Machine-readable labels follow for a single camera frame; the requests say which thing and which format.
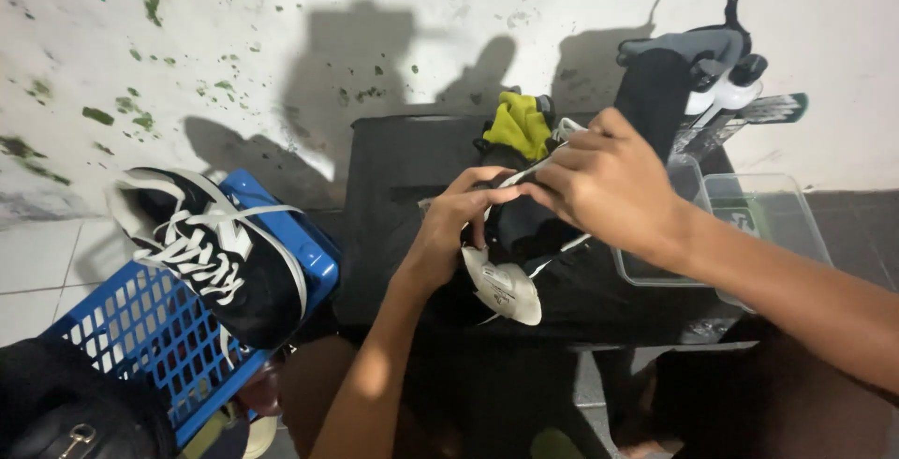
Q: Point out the person's right hand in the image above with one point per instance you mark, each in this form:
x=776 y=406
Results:
x=618 y=185

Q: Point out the person's left hand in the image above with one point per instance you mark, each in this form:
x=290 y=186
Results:
x=442 y=234

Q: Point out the person's right fingers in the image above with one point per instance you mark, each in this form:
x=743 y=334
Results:
x=569 y=164

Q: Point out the person's left fingers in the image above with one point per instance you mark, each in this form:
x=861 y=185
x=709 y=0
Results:
x=491 y=195

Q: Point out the black sneaker with white trim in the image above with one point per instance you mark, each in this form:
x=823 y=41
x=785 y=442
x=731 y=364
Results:
x=523 y=231

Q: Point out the yellow cloth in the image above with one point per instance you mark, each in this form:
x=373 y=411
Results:
x=520 y=125

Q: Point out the white shoe insole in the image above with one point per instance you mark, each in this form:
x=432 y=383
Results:
x=506 y=290

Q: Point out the black cloth-covered table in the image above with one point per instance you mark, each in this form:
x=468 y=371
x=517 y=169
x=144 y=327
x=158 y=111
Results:
x=393 y=234

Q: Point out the clear plastic container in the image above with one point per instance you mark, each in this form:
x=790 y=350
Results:
x=685 y=178
x=779 y=220

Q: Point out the black and grey shoe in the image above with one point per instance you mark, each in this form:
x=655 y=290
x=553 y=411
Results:
x=657 y=86

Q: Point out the white bottle with black cap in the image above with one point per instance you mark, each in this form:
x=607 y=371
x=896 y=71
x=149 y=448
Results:
x=700 y=99
x=739 y=90

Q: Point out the person's black shorts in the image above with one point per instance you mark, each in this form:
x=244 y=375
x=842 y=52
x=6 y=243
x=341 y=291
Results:
x=491 y=403

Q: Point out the green slipper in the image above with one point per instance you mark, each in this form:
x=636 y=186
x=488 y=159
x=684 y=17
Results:
x=556 y=445

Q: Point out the person's left leg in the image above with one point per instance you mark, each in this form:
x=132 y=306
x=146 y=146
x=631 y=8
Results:
x=309 y=389

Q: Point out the person's leg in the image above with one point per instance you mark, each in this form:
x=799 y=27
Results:
x=758 y=403
x=309 y=389

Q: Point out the black sneaker with white laces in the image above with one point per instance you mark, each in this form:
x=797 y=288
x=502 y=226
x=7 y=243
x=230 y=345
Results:
x=225 y=262

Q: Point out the person's right leg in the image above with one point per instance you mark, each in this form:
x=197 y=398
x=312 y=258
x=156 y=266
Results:
x=758 y=403

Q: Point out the cream slipper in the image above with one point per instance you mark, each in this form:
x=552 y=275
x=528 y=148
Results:
x=260 y=438

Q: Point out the blue plastic basket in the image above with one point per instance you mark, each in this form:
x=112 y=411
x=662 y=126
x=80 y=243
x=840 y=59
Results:
x=140 y=325

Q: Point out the black bag with metal clip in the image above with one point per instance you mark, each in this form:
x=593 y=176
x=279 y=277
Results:
x=63 y=410

